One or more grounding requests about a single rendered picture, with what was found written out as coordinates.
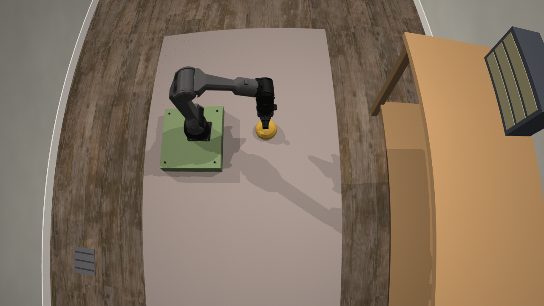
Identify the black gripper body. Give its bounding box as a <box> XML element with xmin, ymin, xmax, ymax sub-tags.
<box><xmin>256</xmin><ymin>104</ymin><xmax>277</xmax><ymax>129</ymax></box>

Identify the gold dome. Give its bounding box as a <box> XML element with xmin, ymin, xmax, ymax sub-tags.
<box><xmin>255</xmin><ymin>120</ymin><xmax>277</xmax><ymax>140</ymax></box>

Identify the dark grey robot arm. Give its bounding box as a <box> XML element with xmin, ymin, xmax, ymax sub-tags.
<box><xmin>169</xmin><ymin>66</ymin><xmax>275</xmax><ymax>141</ymax></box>

